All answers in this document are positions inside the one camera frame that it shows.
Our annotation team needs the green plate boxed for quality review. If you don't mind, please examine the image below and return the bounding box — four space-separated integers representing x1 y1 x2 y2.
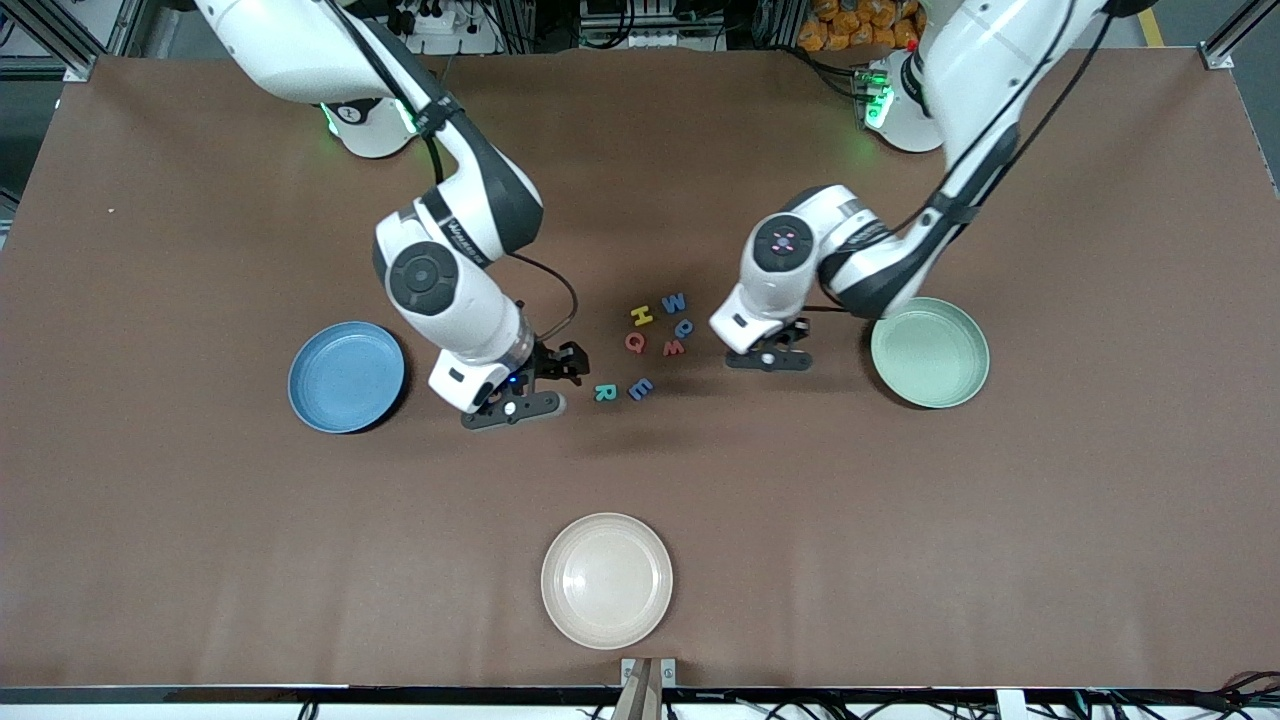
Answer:
870 297 991 409

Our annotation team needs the blue plate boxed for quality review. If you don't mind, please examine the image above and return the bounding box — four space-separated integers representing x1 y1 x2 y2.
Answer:
287 321 406 434

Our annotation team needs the beige plate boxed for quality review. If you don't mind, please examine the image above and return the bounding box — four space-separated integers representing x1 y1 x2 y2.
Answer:
541 513 674 651

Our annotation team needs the bag of orange items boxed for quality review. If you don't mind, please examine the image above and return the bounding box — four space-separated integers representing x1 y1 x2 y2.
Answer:
797 0 926 53

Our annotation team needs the wooden stick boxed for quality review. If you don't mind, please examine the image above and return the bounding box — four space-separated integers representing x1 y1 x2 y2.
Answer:
612 657 665 720

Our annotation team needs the white power strip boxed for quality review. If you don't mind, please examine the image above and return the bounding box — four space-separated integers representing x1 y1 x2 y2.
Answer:
400 0 481 39

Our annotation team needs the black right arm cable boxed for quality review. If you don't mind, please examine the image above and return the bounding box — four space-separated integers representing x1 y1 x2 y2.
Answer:
320 0 581 346

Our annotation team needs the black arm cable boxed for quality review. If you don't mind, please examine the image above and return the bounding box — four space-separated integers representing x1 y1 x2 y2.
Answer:
800 0 1116 316
320 0 581 346

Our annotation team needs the aluminium frame post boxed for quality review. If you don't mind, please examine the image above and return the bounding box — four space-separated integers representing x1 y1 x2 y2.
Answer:
0 0 106 83
750 0 806 51
497 0 546 53
1200 0 1280 71

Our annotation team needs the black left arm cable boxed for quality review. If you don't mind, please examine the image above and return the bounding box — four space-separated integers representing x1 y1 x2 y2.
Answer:
800 0 1116 316

